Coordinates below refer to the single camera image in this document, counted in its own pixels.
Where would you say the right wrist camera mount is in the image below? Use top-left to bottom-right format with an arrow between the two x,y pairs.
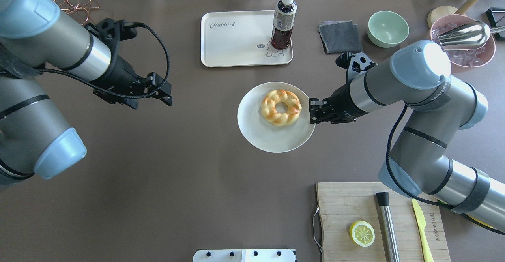
335,52 -> 377,84

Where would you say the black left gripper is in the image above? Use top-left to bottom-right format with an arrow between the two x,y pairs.
93,55 -> 172,109

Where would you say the dark tea bottle on tray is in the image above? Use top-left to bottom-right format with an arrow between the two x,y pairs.
271,0 -> 297,50

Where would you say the green bowl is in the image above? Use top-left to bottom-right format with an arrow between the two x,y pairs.
367,11 -> 410,48

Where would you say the steel muddler rod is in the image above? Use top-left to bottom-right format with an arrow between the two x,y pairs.
376,192 -> 400,262

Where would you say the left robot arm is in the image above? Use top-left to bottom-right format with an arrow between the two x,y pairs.
0,0 -> 172,189

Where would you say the cream rabbit tray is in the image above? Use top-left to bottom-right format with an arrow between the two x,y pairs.
200,10 -> 294,67

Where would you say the braided glazed donut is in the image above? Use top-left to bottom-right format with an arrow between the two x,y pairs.
260,89 -> 302,127

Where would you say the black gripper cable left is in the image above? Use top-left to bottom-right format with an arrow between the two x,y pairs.
36,21 -> 171,99

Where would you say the pink ice bowl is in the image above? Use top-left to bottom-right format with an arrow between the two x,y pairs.
430,14 -> 496,72

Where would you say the metal ice scoop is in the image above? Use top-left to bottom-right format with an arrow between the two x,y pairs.
437,21 -> 505,50

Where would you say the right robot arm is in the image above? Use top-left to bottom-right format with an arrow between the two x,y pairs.
309,40 -> 504,235

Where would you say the yellow plastic knife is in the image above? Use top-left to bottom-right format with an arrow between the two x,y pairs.
411,199 -> 434,262

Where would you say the white round plate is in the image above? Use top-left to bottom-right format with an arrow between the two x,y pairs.
237,82 -> 315,153

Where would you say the wooden cutting board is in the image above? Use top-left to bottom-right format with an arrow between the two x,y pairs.
316,182 -> 451,262

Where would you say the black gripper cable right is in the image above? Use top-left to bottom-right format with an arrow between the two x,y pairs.
385,104 -> 505,236

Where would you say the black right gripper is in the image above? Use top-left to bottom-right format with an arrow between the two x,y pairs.
309,84 -> 368,125

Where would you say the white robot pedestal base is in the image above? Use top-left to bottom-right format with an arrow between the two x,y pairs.
193,248 -> 297,262

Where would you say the half lemon slice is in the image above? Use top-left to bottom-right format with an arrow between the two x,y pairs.
349,220 -> 375,247

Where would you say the grey folded cloth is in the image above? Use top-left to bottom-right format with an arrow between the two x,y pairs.
318,21 -> 363,54

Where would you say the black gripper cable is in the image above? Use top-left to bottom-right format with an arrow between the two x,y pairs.
385,104 -> 505,236
36,21 -> 171,99

